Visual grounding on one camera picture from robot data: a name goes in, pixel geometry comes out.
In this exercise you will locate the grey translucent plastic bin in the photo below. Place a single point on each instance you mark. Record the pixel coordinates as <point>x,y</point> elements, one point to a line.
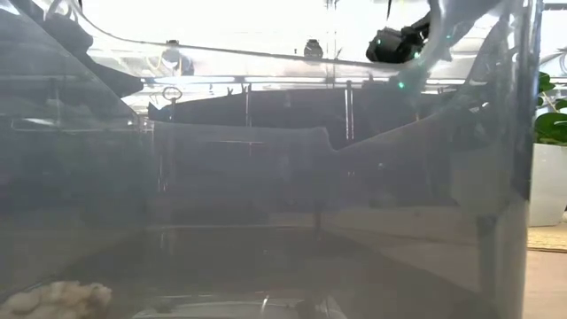
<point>266,257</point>

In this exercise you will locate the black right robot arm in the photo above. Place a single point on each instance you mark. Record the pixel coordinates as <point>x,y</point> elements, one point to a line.
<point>394,44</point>

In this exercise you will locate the dark round overhead fixture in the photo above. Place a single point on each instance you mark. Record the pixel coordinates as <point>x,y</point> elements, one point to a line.
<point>313,49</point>

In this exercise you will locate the green plant in white pot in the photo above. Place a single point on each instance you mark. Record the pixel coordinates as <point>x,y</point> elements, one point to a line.
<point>549,186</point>

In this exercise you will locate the beige lumpy blob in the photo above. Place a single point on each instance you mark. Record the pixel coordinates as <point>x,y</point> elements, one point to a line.
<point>53,301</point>

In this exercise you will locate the round wooden board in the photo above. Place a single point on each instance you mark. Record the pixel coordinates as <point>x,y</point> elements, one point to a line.
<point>549,239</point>

